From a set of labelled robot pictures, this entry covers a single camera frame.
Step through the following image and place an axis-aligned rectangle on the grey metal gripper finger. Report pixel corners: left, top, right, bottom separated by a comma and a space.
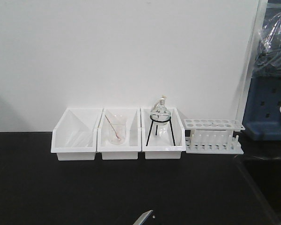
133, 210, 153, 225

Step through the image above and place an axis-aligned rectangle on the clear glass beaker in bin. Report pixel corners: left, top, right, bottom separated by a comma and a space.
105, 114, 127, 145

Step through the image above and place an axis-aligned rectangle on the white right storage bin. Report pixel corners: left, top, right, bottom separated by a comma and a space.
140, 108, 186, 159

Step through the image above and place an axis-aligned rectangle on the white storage bin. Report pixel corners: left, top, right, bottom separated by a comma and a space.
51, 108, 103, 161
140, 108, 186, 159
97, 108, 141, 160

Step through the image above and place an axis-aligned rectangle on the glass stirring rod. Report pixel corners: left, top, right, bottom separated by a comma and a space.
105, 115, 121, 141

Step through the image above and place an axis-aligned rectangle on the white middle storage bin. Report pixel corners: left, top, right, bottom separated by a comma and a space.
97, 108, 141, 160

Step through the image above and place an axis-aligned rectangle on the glass alcohol lamp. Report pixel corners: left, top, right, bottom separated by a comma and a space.
150, 95, 171, 135

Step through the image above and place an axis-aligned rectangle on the white test tube rack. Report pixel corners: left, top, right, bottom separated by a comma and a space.
184, 119, 245, 155

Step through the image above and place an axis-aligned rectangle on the white left storage bin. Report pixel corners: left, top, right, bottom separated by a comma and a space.
51, 108, 103, 161

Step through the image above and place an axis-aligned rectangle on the black lab sink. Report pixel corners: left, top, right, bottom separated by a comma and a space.
234, 155, 281, 225

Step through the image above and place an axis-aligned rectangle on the grey pegboard drying rack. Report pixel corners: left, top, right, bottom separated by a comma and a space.
243, 0, 281, 141

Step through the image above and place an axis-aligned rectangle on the plastic bag of pegs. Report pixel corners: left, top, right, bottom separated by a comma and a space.
252, 8, 281, 78

